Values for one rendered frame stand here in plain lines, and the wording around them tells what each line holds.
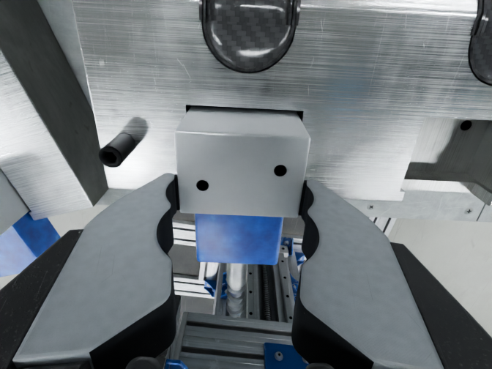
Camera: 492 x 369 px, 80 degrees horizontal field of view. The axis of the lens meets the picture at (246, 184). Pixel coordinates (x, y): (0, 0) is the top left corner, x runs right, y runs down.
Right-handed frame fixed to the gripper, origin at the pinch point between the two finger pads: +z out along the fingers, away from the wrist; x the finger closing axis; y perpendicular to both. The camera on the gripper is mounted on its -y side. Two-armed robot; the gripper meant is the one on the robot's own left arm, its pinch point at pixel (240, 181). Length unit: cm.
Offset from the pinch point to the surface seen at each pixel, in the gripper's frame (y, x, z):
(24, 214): 6.0, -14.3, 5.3
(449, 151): 0.0, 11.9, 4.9
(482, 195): 1.7, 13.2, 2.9
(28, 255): 8.7, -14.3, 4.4
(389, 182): 0.8, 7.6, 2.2
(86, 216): 68, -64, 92
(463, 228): 65, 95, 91
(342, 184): 1.0, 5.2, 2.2
